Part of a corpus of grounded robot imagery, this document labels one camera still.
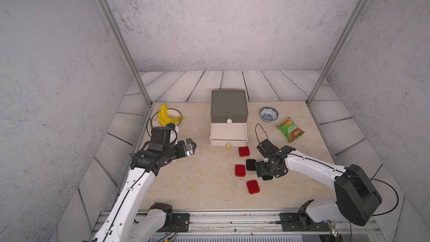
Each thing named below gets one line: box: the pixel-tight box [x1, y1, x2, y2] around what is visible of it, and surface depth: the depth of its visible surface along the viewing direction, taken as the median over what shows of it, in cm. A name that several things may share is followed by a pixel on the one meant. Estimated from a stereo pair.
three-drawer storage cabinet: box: [209, 89, 249, 149], surface depth 92 cm
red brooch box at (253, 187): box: [246, 179, 260, 195], surface depth 85 cm
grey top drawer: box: [211, 89, 249, 124], surface depth 93 cm
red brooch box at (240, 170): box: [235, 164, 246, 178], surface depth 91 cm
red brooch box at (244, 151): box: [238, 145, 251, 157], surface depth 96 cm
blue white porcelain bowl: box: [259, 106, 279, 123], surface depth 113 cm
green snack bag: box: [277, 116, 305, 143], surface depth 103 cm
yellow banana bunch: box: [157, 103, 184, 127], surface depth 107 cm
